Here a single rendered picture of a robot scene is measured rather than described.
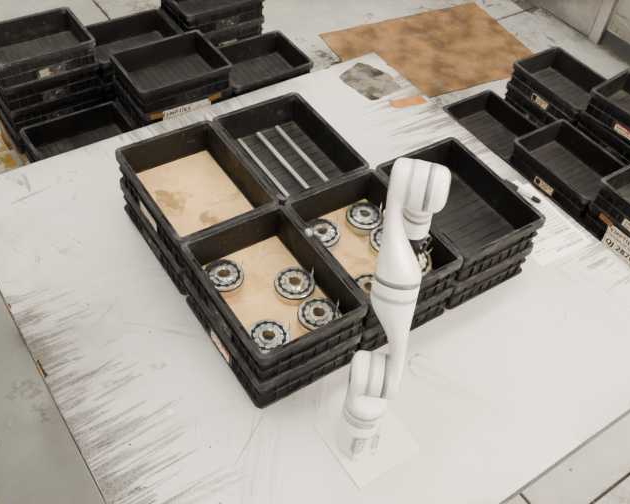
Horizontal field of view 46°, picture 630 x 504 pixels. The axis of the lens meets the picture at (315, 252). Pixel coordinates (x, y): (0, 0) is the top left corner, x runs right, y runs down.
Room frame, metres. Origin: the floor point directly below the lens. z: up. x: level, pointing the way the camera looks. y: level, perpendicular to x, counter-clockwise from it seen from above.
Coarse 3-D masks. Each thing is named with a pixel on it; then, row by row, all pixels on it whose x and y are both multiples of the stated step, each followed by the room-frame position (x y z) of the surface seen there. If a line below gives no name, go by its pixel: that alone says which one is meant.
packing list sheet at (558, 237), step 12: (516, 180) 1.86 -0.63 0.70; (540, 204) 1.76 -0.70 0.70; (552, 216) 1.71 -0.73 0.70; (540, 228) 1.65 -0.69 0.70; (552, 228) 1.66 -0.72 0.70; (564, 228) 1.66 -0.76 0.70; (576, 228) 1.67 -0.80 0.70; (540, 240) 1.60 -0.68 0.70; (552, 240) 1.60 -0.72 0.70; (564, 240) 1.61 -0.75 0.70; (576, 240) 1.62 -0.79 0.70; (588, 240) 1.62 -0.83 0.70; (540, 252) 1.55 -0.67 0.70; (552, 252) 1.55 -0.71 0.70; (564, 252) 1.56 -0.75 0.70; (540, 264) 1.50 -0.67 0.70
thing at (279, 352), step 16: (272, 208) 1.36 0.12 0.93; (240, 224) 1.29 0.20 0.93; (192, 240) 1.21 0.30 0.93; (192, 256) 1.16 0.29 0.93; (320, 256) 1.22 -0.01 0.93; (336, 272) 1.17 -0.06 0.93; (208, 288) 1.08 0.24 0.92; (352, 288) 1.13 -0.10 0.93; (224, 304) 1.03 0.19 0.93; (336, 320) 1.03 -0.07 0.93; (352, 320) 1.04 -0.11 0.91; (240, 336) 0.96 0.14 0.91; (304, 336) 0.97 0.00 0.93; (320, 336) 0.99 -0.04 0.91; (256, 352) 0.91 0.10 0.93; (272, 352) 0.91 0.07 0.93; (288, 352) 0.93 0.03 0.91
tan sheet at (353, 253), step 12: (324, 216) 1.45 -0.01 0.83; (336, 216) 1.46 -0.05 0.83; (348, 240) 1.37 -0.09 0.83; (360, 240) 1.38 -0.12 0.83; (336, 252) 1.32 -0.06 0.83; (348, 252) 1.33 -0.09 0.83; (360, 252) 1.34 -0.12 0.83; (348, 264) 1.29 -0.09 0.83; (360, 264) 1.29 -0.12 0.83; (372, 264) 1.30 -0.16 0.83
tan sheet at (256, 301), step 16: (272, 240) 1.34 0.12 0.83; (240, 256) 1.27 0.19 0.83; (256, 256) 1.28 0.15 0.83; (272, 256) 1.28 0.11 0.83; (288, 256) 1.29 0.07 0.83; (256, 272) 1.22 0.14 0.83; (272, 272) 1.23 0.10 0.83; (256, 288) 1.17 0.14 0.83; (272, 288) 1.17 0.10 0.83; (240, 304) 1.11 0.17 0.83; (256, 304) 1.12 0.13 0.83; (272, 304) 1.12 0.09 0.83; (240, 320) 1.06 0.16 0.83; (256, 320) 1.07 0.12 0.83; (288, 320) 1.08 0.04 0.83
